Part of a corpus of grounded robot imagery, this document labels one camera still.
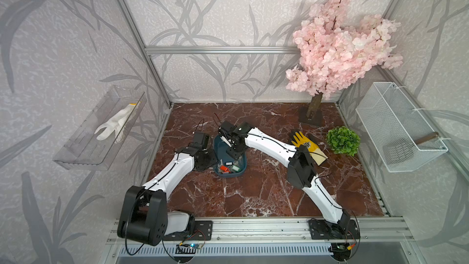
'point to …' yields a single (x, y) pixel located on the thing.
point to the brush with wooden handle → (399, 149)
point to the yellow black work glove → (317, 155)
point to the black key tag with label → (229, 163)
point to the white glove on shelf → (118, 124)
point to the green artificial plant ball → (343, 140)
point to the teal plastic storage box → (220, 149)
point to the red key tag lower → (225, 169)
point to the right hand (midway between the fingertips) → (236, 150)
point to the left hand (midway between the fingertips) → (215, 160)
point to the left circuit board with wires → (193, 245)
